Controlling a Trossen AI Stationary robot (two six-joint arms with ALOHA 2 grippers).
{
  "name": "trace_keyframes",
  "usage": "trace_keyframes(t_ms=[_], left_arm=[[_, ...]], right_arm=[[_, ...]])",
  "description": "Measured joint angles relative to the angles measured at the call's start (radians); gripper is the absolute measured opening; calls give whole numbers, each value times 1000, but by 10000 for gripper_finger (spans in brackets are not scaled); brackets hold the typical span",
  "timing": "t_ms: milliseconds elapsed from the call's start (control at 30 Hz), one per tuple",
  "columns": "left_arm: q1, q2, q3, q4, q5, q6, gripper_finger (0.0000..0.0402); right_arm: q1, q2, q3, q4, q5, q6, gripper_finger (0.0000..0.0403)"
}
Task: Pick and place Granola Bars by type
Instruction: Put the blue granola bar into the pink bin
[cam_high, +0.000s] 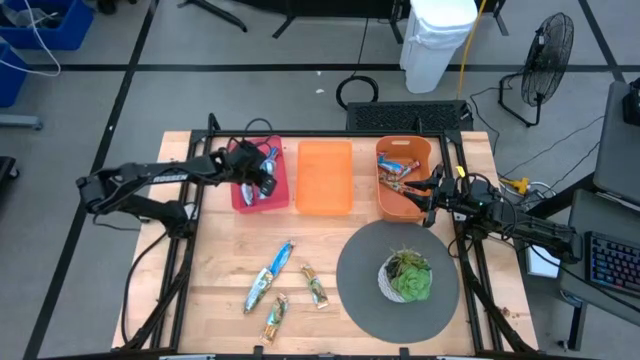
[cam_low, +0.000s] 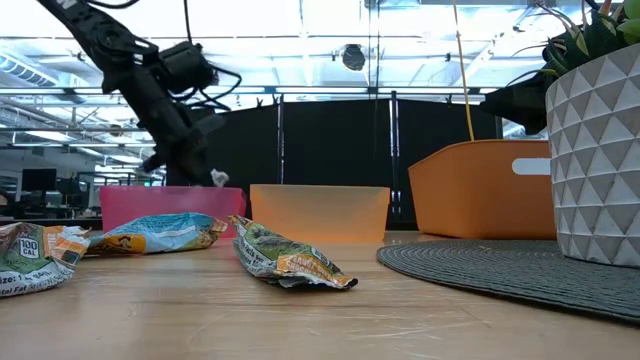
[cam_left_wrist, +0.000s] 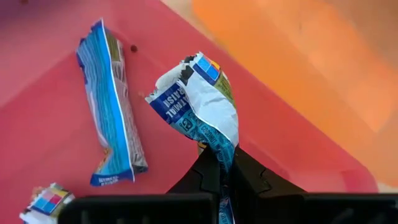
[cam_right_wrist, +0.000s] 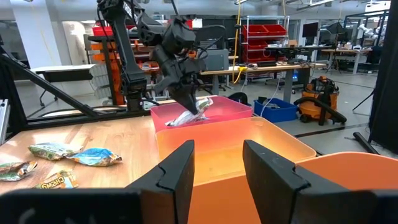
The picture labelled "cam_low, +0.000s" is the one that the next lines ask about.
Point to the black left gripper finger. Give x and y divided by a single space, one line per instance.
206 157
187 170

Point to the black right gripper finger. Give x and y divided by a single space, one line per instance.
530 127
525 100

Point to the blue yellow wrapper granola bar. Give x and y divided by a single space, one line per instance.
160 232

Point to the green orange wrapper granola bar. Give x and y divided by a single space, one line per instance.
285 255

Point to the green orange 100 cal bar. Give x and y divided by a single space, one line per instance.
35 250

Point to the translucent pink bin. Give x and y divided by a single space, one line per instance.
130 200

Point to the white triangle pattern pot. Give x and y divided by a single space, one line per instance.
600 175

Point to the opaque orange bin with slot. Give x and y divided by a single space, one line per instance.
460 190

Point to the green succulent plant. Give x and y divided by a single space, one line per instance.
600 30

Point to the black curtain partition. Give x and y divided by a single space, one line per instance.
330 145

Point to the translucent orange bin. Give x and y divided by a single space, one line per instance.
320 210

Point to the black monitor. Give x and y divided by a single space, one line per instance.
39 180

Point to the grey round placemat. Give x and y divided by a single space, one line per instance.
500 270

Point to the black ceiling fixture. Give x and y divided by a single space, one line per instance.
353 57

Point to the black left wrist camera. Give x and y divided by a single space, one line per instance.
187 65

